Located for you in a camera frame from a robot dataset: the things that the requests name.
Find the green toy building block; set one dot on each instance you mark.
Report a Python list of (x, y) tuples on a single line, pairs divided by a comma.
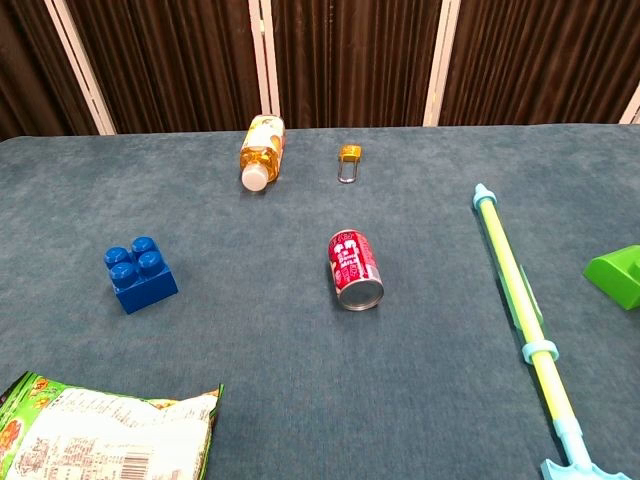
[(612, 280)]

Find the blue toy building block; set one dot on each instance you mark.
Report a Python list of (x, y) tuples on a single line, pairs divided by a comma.
[(145, 292)]

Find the blue and yellow toy water pump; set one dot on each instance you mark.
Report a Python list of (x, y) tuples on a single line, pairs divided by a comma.
[(505, 260)]

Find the red soda can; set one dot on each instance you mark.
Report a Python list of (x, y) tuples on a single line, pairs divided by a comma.
[(352, 265)]

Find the yellow padlock with long shackle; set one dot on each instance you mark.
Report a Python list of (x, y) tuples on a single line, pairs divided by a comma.
[(350, 151)]

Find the tea bottle with white cap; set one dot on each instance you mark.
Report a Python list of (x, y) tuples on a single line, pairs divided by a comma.
[(261, 150)]

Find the blue felt table cloth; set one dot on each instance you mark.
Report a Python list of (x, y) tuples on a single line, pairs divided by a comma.
[(250, 350)]

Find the dark brown curtain panel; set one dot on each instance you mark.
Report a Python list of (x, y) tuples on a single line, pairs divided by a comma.
[(350, 60), (175, 65), (25, 70), (540, 60)]

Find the green snack bag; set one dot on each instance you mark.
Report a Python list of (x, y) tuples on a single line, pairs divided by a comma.
[(100, 430)]

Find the white screen frame post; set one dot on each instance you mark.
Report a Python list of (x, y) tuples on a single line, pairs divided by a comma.
[(82, 70), (632, 107), (440, 65), (265, 65)]

